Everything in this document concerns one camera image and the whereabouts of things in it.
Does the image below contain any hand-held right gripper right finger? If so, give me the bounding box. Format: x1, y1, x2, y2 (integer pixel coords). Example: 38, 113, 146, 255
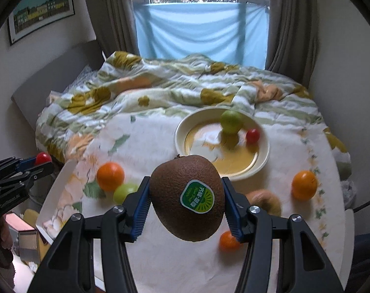
222, 176, 346, 293

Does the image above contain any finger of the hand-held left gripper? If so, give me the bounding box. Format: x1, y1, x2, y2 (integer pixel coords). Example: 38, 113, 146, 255
0, 161, 55, 190
0, 157, 37, 176

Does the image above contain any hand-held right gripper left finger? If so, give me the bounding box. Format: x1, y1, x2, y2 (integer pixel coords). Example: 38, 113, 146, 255
26, 175, 152, 293

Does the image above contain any green round fruit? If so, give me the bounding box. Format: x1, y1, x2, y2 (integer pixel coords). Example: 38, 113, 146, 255
220, 110, 244, 135
113, 183, 139, 203

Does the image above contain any small orange tangerine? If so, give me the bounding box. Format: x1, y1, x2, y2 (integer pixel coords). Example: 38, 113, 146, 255
219, 231, 242, 251

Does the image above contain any brown kiwi with green sticker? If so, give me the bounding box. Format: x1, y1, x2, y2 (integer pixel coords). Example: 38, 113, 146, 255
150, 155, 226, 241

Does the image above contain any orange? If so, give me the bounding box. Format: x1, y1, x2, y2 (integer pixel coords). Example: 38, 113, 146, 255
292, 170, 318, 201
96, 162, 125, 192

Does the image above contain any cream yellow plate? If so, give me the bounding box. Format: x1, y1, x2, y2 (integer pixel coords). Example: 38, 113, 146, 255
175, 107, 270, 181

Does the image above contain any person's left hand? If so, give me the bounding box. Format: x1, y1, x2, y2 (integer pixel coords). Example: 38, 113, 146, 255
0, 217, 14, 252

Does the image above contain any pink cardboard box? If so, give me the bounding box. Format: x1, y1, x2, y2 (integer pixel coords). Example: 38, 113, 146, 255
5, 214, 36, 232

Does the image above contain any brown cardboard box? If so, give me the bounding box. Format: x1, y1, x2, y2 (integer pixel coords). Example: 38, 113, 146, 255
18, 230, 40, 264

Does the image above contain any white floral tablecloth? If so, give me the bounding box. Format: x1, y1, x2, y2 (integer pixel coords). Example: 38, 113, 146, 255
38, 107, 347, 293

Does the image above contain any grey headboard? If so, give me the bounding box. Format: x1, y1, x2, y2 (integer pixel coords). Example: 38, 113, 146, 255
11, 41, 103, 126

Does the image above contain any patterned grey pillow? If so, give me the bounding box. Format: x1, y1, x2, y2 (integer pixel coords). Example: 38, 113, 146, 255
67, 64, 100, 92

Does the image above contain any green striped floral quilt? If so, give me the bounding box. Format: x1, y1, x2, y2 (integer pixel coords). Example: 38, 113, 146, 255
35, 50, 352, 171

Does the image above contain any dark blue cloth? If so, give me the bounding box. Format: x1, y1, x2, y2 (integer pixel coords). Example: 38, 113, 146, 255
345, 233, 370, 293

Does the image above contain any grey curtain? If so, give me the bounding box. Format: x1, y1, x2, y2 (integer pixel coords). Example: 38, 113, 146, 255
266, 0, 318, 83
81, 0, 139, 58

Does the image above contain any light blue cloth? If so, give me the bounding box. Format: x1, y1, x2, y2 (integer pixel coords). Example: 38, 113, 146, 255
133, 1, 270, 69

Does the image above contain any black cable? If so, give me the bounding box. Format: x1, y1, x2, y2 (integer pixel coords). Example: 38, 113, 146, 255
351, 189, 370, 212

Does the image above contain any framed wall picture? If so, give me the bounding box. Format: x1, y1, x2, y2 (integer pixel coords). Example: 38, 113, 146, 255
8, 0, 75, 46

